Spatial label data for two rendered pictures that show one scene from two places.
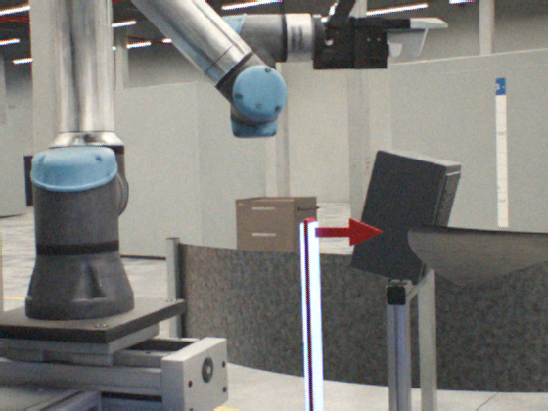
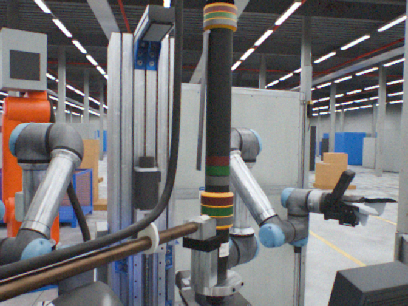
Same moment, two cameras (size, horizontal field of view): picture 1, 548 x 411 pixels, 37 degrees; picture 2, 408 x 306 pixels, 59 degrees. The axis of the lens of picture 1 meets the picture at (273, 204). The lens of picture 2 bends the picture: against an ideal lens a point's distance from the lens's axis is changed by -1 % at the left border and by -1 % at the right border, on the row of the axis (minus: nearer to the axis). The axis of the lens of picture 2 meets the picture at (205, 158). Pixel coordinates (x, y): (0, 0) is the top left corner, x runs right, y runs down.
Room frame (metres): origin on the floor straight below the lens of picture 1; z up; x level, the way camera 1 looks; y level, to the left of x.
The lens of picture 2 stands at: (0.28, -0.72, 1.64)
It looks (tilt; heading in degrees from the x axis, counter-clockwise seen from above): 3 degrees down; 50
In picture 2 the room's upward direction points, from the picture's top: 1 degrees clockwise
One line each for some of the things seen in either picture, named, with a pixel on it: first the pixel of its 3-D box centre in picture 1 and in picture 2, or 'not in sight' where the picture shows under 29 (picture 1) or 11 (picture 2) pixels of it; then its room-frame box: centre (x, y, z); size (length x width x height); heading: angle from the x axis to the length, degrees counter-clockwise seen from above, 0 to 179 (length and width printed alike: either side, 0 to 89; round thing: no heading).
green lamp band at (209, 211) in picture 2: not in sight; (217, 208); (0.60, -0.36, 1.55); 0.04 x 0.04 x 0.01
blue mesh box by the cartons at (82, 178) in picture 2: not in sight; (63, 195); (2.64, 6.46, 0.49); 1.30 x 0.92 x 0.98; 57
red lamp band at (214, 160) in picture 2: not in sight; (217, 159); (0.60, -0.36, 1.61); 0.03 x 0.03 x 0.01
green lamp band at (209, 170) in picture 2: not in sight; (217, 169); (0.60, -0.36, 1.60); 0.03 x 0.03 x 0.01
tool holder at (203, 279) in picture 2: not in sight; (212, 251); (0.59, -0.37, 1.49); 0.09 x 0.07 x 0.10; 17
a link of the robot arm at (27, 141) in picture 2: not in sight; (37, 203); (0.62, 0.56, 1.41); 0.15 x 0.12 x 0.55; 133
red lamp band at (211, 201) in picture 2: not in sight; (217, 198); (0.60, -0.36, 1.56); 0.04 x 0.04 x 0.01
